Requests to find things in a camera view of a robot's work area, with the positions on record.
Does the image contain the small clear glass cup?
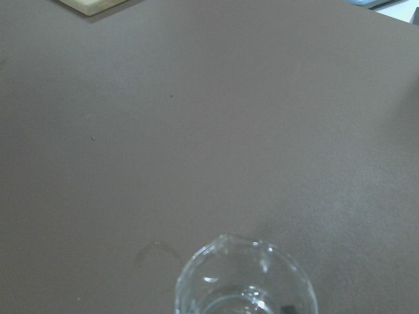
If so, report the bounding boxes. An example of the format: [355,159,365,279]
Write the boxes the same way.
[174,234,319,313]

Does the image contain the wooden cutting board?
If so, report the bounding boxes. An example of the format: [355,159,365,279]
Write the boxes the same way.
[60,0,126,16]

